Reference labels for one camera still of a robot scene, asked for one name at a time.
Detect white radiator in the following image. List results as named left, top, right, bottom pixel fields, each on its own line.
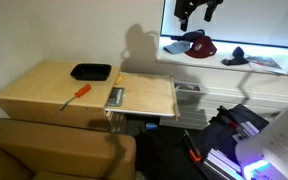
left=158, top=63, right=288, bottom=131

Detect small yellow item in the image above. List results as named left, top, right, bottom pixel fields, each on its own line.
left=114, top=73, right=126, bottom=86

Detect open wooden dresser drawer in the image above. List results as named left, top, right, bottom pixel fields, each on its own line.
left=103, top=71, right=182, bottom=122

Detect maroon cap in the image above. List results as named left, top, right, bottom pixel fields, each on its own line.
left=184, top=35, right=218, bottom=60

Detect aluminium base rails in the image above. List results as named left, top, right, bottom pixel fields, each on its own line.
left=202, top=148, right=246, bottom=180

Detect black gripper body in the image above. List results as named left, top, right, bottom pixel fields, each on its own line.
left=173, top=0, right=225, bottom=20

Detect orange handled screwdriver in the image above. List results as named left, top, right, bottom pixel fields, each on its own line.
left=58, top=83, right=92, bottom=112

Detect light blue cap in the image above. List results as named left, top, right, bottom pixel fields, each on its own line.
left=163, top=40, right=192, bottom=55

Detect dark navy sock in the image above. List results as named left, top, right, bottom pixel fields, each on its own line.
left=221, top=46, right=250, bottom=67

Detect small blue object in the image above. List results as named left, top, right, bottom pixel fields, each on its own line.
left=145, top=122, right=159, bottom=131

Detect navy blue cap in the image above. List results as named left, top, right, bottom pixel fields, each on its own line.
left=170, top=29, right=206, bottom=43

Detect green grey booklet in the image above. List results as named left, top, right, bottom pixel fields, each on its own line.
left=106, top=87, right=126, bottom=108

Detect orange black clamp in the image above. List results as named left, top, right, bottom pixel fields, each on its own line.
left=183, top=129, right=204, bottom=164

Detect light wooden dresser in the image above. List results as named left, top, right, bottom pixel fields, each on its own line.
left=0, top=60, right=122, bottom=133

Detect tan leather sofa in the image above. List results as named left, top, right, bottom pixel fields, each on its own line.
left=0, top=117, right=138, bottom=180

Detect white blocks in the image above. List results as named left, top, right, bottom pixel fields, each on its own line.
left=232, top=120, right=261, bottom=142

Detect small photo magazine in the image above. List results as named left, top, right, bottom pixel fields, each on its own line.
left=174, top=81, right=202, bottom=93

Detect black plastic tray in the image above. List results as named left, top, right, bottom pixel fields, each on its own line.
left=69, top=63, right=113, bottom=82

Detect white window sill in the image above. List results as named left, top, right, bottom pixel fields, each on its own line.
left=156, top=35, right=288, bottom=78

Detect red black hand tool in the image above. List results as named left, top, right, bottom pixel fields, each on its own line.
left=217, top=105, right=249, bottom=138

